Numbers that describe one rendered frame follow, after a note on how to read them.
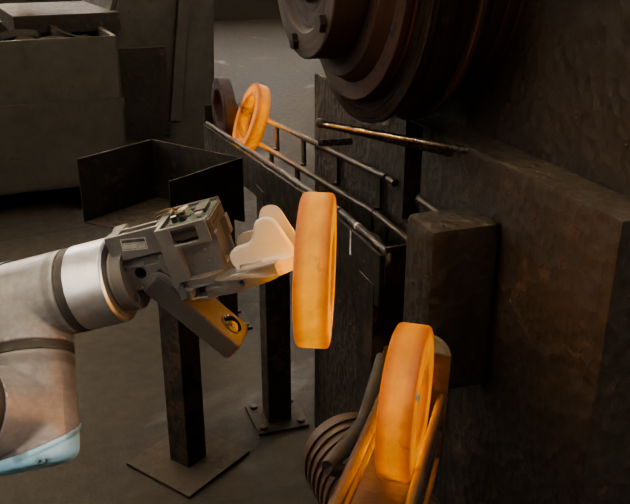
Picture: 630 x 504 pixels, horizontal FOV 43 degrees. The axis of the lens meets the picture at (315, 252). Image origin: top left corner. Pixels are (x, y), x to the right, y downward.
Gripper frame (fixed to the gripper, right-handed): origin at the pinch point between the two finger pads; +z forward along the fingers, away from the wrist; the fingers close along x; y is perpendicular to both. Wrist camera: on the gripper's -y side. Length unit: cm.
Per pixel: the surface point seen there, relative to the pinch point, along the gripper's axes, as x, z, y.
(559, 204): 14.0, 25.8, -6.5
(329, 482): 7.7, -8.5, -33.4
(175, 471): 70, -60, -71
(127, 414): 93, -78, -66
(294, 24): 44.8, -1.8, 18.0
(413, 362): -8.9, 7.5, -9.5
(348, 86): 42.9, 3.5, 7.7
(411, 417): -12.1, 6.4, -13.1
